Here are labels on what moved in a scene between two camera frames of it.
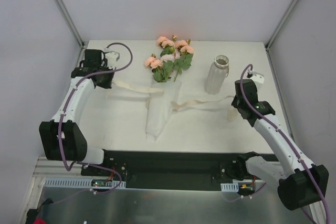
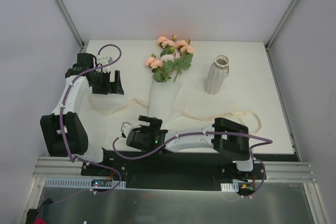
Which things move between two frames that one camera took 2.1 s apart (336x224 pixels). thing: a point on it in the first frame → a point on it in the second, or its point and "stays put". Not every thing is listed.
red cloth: x=39 y=221 stays put
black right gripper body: x=237 y=107 → x=150 y=122
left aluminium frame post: x=63 y=9 stays put
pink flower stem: x=183 y=62 stays put
